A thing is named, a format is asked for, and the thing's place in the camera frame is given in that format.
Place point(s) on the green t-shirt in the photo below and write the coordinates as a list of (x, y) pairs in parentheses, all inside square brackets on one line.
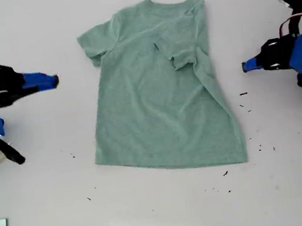
[(155, 103)]

